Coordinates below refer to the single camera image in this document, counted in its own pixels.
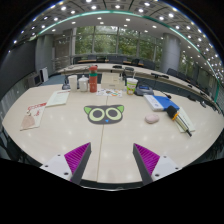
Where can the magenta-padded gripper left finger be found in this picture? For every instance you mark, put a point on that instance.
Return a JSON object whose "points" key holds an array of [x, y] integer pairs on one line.
{"points": [[63, 165]]}

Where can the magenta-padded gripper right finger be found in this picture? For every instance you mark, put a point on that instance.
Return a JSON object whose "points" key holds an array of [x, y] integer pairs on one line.
{"points": [[160, 165]]}

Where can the pink computer mouse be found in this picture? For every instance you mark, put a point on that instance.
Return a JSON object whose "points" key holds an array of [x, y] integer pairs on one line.
{"points": [[152, 118]]}

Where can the cat-face mouse pad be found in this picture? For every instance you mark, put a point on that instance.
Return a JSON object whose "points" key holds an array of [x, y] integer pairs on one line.
{"points": [[104, 115]]}

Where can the white printed paper sheet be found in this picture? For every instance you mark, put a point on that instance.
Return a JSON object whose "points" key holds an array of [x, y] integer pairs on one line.
{"points": [[187, 120]]}

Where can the red and white leaflet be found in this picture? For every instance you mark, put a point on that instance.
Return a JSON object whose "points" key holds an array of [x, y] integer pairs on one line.
{"points": [[33, 115]]}

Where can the blue and white book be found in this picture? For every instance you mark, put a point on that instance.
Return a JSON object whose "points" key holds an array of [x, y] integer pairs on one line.
{"points": [[161, 102]]}

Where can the white laminated sheet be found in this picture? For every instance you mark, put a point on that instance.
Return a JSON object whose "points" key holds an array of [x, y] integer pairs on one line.
{"points": [[57, 98]]}

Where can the black gooseneck microphone console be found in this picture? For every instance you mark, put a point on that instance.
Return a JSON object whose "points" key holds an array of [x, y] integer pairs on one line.
{"points": [[144, 90]]}

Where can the small black microphone base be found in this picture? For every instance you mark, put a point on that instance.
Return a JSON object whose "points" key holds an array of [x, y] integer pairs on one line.
{"points": [[65, 86]]}

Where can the white paper cup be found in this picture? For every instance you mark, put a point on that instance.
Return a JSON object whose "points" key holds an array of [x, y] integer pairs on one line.
{"points": [[72, 82]]}

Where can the green-white drink cup with straw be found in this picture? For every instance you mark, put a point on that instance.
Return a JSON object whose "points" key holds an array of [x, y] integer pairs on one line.
{"points": [[131, 86]]}

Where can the colourful sticker sheet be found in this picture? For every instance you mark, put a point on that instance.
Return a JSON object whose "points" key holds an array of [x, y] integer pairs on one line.
{"points": [[109, 93]]}

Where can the black desk microphone units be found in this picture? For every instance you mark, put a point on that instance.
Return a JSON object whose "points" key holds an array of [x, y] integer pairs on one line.
{"points": [[159, 75]]}

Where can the red thermos bottle green band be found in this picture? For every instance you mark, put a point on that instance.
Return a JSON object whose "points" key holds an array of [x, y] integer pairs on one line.
{"points": [[93, 80]]}

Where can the long curved conference desk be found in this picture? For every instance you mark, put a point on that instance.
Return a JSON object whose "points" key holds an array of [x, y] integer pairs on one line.
{"points": [[140, 71]]}

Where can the beige cardboard box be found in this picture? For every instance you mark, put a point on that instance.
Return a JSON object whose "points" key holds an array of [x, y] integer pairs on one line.
{"points": [[111, 80]]}

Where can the dark office chairs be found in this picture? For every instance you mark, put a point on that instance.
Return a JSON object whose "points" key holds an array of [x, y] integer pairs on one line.
{"points": [[148, 64]]}

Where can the ceiling lights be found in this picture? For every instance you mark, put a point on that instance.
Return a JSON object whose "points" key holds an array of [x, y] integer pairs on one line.
{"points": [[94, 7]]}

